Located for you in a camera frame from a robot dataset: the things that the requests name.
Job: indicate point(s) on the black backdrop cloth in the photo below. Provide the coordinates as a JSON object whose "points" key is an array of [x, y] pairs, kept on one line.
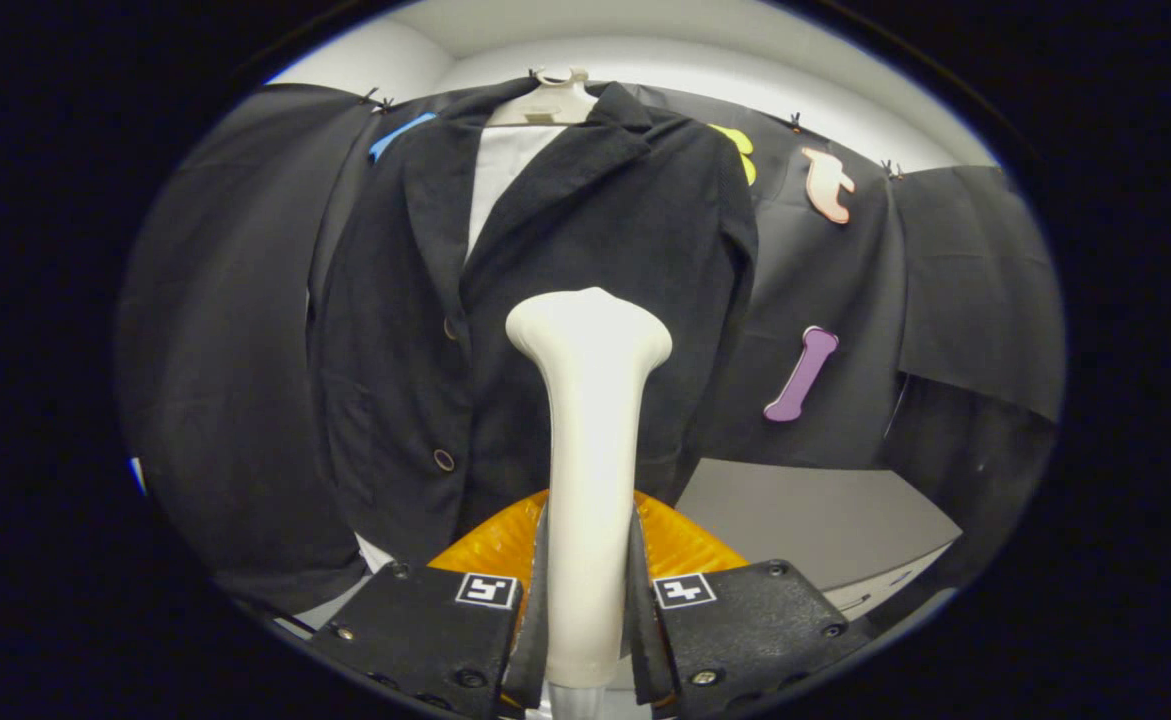
{"points": [[225, 300]]}

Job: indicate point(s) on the grey cabinet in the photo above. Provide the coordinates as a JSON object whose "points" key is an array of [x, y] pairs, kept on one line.
{"points": [[805, 520]]}

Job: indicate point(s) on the black suit jacket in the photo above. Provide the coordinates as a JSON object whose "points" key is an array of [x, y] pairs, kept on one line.
{"points": [[595, 220]]}

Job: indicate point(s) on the white garment steamer head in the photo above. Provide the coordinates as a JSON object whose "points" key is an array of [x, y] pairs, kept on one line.
{"points": [[590, 450]]}

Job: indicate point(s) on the cream plastic clothes hanger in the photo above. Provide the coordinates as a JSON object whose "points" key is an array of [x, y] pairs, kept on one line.
{"points": [[555, 105]]}

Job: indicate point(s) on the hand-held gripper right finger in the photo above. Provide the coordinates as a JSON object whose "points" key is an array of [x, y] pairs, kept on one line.
{"points": [[648, 650]]}

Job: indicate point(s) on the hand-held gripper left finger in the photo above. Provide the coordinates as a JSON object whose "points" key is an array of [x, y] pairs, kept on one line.
{"points": [[528, 660]]}

